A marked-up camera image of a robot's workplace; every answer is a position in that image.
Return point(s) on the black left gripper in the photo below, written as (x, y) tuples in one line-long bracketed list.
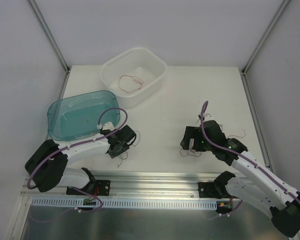
[(118, 150)]

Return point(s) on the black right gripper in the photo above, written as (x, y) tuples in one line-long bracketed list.
[(187, 139)]

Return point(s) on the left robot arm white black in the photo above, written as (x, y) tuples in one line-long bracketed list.
[(49, 166)]

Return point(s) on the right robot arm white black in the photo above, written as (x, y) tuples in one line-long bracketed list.
[(264, 191)]

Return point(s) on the teal translucent plastic bin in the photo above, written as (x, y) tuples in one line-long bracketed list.
[(78, 116)]

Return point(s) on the white plastic basket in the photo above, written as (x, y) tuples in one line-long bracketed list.
[(133, 76)]

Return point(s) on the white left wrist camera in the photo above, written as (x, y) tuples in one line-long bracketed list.
[(107, 126)]

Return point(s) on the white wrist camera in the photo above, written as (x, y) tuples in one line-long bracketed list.
[(208, 117), (107, 126)]

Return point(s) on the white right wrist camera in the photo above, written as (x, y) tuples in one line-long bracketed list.
[(208, 117)]

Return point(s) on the aluminium mounting rail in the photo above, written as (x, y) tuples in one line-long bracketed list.
[(129, 185)]

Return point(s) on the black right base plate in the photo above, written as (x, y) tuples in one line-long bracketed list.
[(207, 190)]

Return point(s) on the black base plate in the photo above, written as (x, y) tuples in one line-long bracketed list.
[(94, 187), (207, 190)]

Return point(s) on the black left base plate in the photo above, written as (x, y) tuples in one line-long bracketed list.
[(94, 187)]

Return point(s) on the right aluminium frame post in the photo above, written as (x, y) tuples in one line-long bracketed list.
[(283, 6)]

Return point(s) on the aluminium frame post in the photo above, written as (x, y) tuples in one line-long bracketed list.
[(48, 33), (283, 6)]

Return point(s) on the white slotted cable duct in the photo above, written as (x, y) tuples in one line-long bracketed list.
[(124, 203)]

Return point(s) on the left aluminium frame post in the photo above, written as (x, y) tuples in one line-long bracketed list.
[(48, 33)]

